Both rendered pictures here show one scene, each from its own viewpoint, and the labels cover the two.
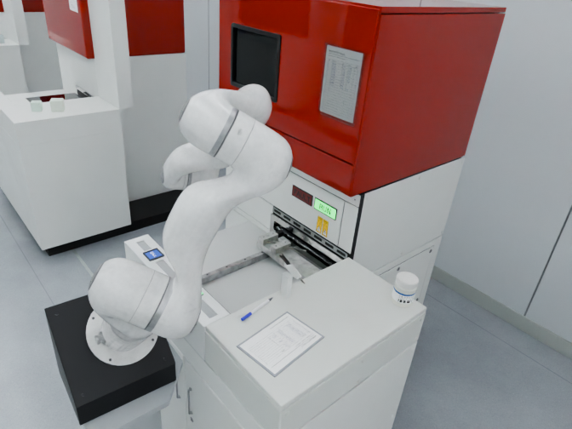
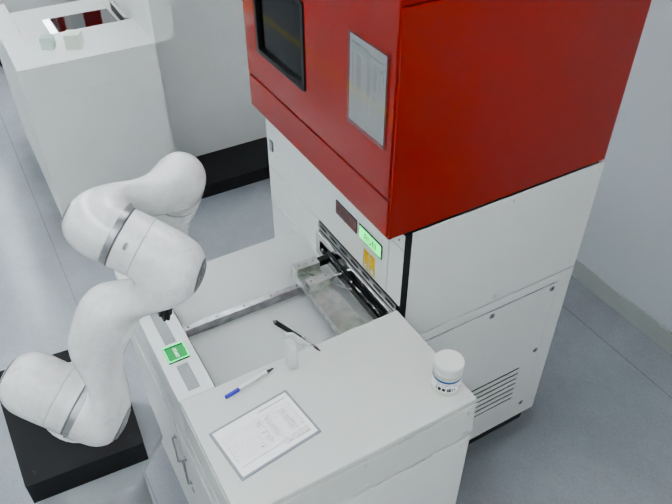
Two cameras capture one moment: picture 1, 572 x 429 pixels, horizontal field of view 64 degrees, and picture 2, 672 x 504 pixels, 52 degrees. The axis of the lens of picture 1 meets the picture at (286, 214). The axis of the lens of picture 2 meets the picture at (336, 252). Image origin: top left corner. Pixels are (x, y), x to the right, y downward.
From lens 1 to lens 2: 0.54 m
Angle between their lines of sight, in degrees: 15
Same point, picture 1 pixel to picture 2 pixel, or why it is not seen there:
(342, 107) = (371, 121)
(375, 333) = (390, 431)
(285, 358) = (262, 457)
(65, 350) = (14, 422)
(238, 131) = (124, 245)
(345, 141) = (377, 167)
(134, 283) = (42, 389)
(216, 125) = (96, 239)
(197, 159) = not seen: hidden behind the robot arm
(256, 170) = (151, 287)
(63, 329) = not seen: hidden behind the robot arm
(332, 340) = (330, 436)
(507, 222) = not seen: outside the picture
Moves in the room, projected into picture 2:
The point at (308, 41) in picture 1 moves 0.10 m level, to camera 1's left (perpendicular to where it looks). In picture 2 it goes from (331, 20) to (289, 16)
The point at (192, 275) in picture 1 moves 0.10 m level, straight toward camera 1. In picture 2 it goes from (102, 387) to (86, 436)
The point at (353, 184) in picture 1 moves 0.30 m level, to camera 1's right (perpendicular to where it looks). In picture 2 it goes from (390, 224) to (517, 242)
